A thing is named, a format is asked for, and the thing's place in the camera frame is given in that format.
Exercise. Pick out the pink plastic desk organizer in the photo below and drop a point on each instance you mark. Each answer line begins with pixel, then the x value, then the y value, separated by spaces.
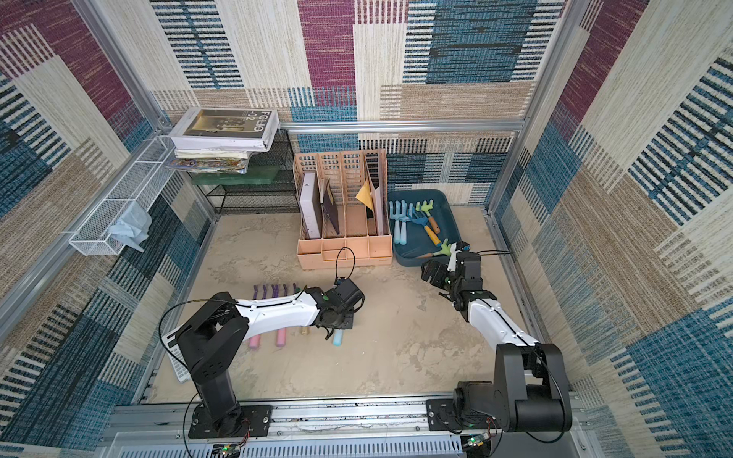
pixel 358 242

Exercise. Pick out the white wire wall basket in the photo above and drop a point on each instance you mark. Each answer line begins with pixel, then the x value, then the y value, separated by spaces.
pixel 138 185

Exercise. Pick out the light blue fork white handle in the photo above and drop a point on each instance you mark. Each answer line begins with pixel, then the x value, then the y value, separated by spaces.
pixel 398 214

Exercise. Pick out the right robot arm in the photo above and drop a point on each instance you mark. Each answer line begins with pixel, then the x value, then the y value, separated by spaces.
pixel 530 389

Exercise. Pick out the purple rake pink handle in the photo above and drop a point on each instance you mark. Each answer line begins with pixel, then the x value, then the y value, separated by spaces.
pixel 279 290
pixel 260 292

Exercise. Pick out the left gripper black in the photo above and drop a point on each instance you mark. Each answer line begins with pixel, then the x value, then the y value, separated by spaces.
pixel 348 324

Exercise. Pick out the lime fork wooden handle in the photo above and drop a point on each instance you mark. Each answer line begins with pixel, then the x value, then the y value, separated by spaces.
pixel 425 208

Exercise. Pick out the dark navy notebook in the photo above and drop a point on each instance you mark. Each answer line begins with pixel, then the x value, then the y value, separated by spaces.
pixel 329 206

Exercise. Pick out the green rake wooden handle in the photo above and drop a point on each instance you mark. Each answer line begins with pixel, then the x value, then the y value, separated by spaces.
pixel 304 330

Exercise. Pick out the yellow paper folder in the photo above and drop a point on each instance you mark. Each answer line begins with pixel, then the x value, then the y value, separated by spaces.
pixel 364 195

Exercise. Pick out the teal plastic storage box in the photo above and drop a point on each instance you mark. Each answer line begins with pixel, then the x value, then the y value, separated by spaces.
pixel 419 242

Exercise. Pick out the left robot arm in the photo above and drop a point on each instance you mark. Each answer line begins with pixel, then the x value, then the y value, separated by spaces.
pixel 207 343

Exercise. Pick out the lime cultivator wooden handle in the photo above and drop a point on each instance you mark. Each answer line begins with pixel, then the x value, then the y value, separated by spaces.
pixel 445 249

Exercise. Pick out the black mesh shelf rack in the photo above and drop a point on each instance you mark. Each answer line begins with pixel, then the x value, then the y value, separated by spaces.
pixel 276 198

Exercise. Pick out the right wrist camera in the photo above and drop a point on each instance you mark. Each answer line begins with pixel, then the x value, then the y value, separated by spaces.
pixel 455 249

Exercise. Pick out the blue tool yellow handle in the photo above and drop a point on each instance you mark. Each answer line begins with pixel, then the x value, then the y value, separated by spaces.
pixel 419 219

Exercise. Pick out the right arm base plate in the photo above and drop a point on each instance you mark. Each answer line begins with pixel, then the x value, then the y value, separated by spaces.
pixel 444 415

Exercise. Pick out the crumpled plastic bag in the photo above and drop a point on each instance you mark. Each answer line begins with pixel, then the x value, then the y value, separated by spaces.
pixel 132 227

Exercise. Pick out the green folder on shelf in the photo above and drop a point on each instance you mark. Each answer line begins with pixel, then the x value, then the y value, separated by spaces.
pixel 257 176

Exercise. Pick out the white grey book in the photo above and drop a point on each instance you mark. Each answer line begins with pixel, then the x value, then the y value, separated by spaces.
pixel 310 205

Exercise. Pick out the large light blue rake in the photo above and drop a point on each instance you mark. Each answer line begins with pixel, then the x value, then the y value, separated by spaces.
pixel 338 337

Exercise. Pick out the stack of magazines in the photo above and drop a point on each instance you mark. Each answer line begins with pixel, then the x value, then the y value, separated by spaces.
pixel 209 162

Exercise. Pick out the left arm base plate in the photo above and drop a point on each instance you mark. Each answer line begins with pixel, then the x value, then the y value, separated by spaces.
pixel 248 419

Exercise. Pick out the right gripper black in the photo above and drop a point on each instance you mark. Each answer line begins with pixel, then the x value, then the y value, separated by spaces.
pixel 434 272

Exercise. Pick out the white folio book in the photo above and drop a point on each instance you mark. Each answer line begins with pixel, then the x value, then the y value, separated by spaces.
pixel 250 130

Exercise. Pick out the white calculator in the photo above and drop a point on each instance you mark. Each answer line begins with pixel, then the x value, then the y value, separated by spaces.
pixel 174 354

